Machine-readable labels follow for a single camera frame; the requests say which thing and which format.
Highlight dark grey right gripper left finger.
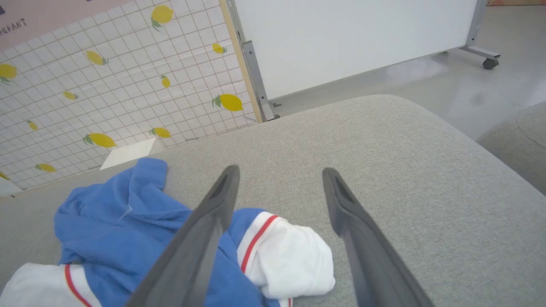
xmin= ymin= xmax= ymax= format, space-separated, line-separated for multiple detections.
xmin=126 ymin=165 xmax=240 ymax=307

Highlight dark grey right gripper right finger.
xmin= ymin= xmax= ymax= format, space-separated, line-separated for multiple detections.
xmin=322 ymin=167 xmax=436 ymax=307

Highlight blue white red-striped shirt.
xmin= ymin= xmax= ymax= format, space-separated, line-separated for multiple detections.
xmin=0 ymin=158 xmax=336 ymax=307

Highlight white rectangular box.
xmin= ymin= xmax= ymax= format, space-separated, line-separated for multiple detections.
xmin=100 ymin=137 xmax=165 ymax=170

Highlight grey metal partition leg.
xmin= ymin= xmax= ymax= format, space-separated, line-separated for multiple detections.
xmin=227 ymin=0 xmax=281 ymax=122
xmin=439 ymin=0 xmax=501 ymax=70

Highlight lemon print tile backdrop panel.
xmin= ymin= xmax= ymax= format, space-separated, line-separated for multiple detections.
xmin=0 ymin=0 xmax=263 ymax=190

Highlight small grey fabric sofa cushion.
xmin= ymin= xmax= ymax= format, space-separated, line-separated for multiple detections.
xmin=476 ymin=101 xmax=546 ymax=197

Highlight white partition board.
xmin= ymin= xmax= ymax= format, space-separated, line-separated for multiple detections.
xmin=232 ymin=0 xmax=478 ymax=101

